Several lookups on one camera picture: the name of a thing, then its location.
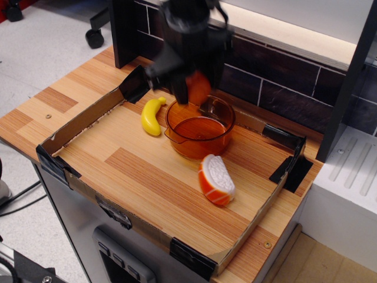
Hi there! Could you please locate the black office chair base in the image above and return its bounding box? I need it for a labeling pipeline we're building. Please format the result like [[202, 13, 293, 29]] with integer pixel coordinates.
[[1, 1, 110, 49]]

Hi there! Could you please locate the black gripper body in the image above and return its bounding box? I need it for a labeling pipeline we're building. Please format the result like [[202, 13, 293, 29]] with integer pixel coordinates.
[[145, 17, 233, 91]]

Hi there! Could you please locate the orange toy carrot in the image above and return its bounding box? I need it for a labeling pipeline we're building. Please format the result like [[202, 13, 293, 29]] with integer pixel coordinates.
[[186, 71, 211, 106]]

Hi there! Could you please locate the black metal equipment corner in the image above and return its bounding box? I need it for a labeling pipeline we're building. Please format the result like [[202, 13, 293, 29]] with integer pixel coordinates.
[[1, 238, 65, 282]]

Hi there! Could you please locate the yellow toy banana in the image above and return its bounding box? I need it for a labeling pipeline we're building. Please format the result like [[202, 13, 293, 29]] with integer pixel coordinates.
[[141, 97, 166, 136]]

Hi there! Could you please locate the orange white salmon sushi toy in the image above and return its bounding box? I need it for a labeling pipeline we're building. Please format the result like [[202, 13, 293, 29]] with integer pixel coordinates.
[[198, 154, 236, 206]]

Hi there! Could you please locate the black floor cable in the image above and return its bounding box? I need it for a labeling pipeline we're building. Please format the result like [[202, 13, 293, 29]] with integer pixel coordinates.
[[0, 180, 48, 218]]

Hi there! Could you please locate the orange transparent plastic pot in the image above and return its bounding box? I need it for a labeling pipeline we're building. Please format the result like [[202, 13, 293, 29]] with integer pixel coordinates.
[[164, 96, 236, 160]]

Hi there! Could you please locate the white toy sink drainboard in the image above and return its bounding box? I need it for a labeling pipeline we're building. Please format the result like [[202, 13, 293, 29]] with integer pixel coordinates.
[[299, 127, 376, 271]]

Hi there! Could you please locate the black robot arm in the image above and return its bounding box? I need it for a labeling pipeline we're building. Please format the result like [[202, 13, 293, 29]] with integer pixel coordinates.
[[145, 1, 233, 105]]

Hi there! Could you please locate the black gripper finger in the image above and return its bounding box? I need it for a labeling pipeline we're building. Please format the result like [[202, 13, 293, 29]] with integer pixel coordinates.
[[170, 75, 189, 104]]

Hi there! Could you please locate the cardboard fence with black tape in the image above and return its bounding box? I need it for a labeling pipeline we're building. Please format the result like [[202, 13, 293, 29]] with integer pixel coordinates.
[[35, 64, 314, 282]]

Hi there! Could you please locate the grey control panel with buttons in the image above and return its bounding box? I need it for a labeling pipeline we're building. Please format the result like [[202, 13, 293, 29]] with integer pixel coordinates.
[[92, 228, 157, 283]]

